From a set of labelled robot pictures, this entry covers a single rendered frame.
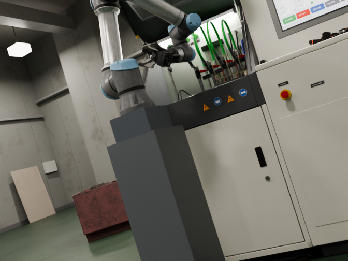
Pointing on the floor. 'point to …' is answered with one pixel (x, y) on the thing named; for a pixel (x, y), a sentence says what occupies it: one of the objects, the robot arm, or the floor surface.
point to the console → (309, 119)
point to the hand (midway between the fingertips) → (140, 55)
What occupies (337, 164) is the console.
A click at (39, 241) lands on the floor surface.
